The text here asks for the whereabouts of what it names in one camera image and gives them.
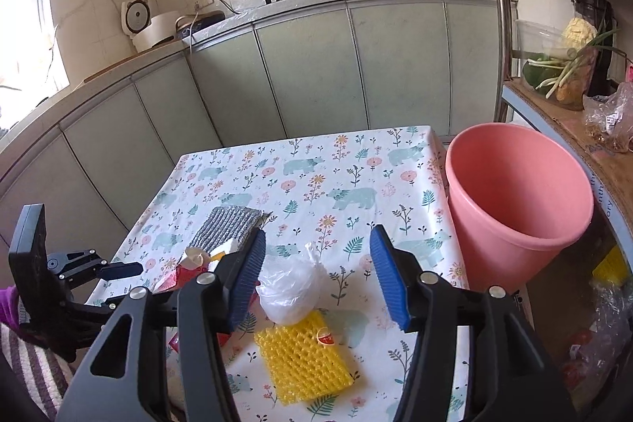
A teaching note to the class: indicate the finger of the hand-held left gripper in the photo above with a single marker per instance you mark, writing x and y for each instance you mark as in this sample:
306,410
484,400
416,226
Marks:
111,301
121,271

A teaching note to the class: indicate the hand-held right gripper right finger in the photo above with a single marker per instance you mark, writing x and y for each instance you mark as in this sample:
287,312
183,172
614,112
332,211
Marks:
388,283

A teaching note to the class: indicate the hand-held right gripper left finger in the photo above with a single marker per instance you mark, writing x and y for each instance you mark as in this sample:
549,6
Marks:
249,273

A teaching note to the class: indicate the translucent plastic bag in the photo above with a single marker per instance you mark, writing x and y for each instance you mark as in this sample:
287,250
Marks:
292,293

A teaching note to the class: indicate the grey scrubbing cloth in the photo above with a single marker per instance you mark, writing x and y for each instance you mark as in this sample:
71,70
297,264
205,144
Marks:
222,224

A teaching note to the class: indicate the beige wrapper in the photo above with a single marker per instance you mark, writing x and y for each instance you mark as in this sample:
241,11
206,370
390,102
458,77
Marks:
194,256

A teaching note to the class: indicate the red snack packet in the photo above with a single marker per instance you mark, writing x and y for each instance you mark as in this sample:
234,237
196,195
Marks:
185,276

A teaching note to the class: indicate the yellow foam net red sticker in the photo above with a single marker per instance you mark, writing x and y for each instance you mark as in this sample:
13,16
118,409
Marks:
301,362

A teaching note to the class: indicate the pink plastic bucket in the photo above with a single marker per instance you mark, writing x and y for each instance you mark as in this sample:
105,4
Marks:
494,244

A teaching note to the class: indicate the person's left forearm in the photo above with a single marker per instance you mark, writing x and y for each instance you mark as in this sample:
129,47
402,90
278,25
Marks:
10,306

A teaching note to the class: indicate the person's striped clothing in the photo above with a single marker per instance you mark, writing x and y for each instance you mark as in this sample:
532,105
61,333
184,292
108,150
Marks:
34,377

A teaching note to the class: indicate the floral printed tablecloth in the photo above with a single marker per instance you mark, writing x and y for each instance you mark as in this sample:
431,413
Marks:
316,170

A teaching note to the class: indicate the grey kitchen cabinet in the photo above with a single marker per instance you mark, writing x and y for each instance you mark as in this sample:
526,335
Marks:
306,71

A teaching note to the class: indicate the crumpled clear plastic bags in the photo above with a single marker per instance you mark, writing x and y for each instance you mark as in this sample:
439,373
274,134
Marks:
593,343

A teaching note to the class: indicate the yellow package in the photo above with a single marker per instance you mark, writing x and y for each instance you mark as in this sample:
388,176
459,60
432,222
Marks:
611,266

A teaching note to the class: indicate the window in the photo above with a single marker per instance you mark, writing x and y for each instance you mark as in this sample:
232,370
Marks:
27,31

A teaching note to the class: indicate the cardboard shelf liner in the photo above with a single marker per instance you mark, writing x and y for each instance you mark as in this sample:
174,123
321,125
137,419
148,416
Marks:
559,125

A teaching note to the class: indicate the white rice cooker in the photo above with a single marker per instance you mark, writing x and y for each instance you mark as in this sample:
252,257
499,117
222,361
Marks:
148,31

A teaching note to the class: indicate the black electric cooker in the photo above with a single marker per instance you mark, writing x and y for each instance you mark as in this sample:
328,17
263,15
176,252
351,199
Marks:
202,25

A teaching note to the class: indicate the green pepper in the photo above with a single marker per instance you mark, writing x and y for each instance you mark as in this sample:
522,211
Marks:
536,73

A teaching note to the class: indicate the clear bag of nuts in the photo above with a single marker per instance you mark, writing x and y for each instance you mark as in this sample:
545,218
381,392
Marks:
611,120

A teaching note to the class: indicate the clear plastic vegetable container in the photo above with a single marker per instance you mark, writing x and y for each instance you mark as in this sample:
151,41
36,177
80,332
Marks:
531,41

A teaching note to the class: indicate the metal shelf rack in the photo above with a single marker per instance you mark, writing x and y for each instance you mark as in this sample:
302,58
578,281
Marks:
499,6

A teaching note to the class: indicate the cauliflower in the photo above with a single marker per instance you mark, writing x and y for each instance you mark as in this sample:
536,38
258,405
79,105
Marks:
578,34

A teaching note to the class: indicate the black blender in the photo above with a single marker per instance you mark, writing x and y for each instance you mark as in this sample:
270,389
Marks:
593,11

